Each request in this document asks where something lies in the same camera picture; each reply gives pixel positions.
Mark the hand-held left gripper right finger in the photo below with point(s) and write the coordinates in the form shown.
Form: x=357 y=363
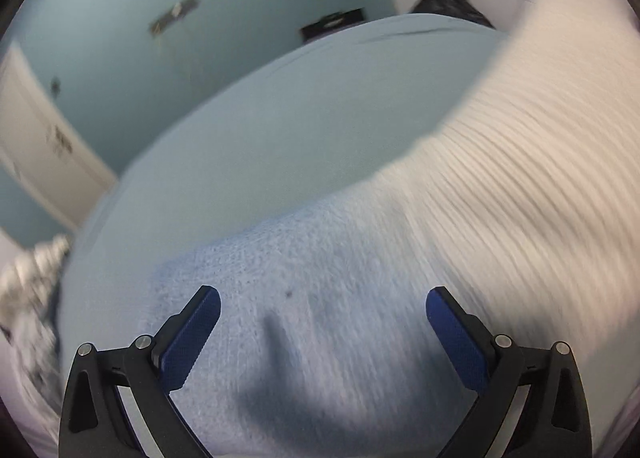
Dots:
x=457 y=335

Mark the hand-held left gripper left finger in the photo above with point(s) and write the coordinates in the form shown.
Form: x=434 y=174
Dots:
x=192 y=333

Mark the blue and cream knit sweater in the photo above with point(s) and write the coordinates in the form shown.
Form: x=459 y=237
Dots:
x=325 y=263

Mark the grey crumpled cloth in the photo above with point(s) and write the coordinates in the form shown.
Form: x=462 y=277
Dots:
x=37 y=363

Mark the white puffer jacket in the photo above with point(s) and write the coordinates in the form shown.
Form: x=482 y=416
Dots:
x=30 y=268

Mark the bed with blue sheet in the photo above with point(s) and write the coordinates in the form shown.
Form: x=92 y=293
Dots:
x=300 y=113

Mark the white door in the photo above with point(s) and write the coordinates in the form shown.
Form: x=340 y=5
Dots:
x=35 y=138

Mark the black plastic bag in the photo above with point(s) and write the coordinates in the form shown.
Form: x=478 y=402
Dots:
x=447 y=0

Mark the black cardboard box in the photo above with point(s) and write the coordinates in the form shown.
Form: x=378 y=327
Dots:
x=331 y=24

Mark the grey wall switch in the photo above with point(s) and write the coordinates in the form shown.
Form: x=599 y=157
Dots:
x=55 y=85

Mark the grey wall outlet panel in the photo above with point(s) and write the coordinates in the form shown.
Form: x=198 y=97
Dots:
x=174 y=14

